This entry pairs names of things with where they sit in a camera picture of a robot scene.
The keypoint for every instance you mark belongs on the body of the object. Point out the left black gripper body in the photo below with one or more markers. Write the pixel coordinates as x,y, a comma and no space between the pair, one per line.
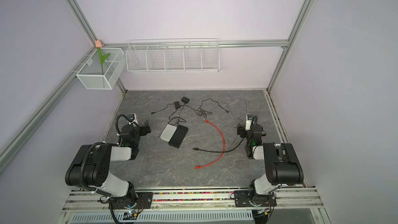
144,129

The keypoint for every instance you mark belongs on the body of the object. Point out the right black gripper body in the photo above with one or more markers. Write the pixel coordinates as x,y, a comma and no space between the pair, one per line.
242,130

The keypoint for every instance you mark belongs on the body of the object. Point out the black ribbed network switch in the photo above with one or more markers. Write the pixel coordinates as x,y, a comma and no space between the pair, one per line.
178,136

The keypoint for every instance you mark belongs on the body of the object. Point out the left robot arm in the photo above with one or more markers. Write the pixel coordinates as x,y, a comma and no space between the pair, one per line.
90,171

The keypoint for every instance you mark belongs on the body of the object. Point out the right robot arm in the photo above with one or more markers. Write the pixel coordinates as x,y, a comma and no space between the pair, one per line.
282,167

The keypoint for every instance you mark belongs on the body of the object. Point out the black power adapter near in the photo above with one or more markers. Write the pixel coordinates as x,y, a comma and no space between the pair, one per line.
177,105

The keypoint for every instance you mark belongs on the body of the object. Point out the black power adapter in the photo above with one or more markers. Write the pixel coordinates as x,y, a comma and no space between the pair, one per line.
177,105
185,100

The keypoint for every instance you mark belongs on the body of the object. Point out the black power adapter far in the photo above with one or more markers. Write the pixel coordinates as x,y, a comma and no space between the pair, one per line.
185,100

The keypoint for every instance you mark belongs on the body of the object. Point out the white mesh box basket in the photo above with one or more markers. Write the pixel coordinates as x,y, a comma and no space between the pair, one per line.
90,74

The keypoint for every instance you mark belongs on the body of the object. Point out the artificial pink tulip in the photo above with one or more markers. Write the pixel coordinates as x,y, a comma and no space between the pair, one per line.
102,57

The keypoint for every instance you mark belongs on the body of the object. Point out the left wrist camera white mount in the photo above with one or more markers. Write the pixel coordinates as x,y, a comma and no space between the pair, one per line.
132,119

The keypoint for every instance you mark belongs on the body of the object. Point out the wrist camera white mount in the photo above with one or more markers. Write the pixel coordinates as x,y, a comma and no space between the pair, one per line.
249,118
132,119

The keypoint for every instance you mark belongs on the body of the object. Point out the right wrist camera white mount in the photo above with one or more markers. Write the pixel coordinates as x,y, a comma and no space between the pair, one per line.
249,118

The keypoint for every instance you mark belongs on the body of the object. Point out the white network switch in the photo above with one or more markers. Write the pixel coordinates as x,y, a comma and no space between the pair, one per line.
168,132

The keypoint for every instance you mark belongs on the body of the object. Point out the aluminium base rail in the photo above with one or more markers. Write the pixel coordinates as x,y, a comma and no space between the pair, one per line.
225,205

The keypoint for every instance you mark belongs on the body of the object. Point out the white wire wall basket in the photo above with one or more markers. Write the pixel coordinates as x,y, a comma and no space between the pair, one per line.
173,55

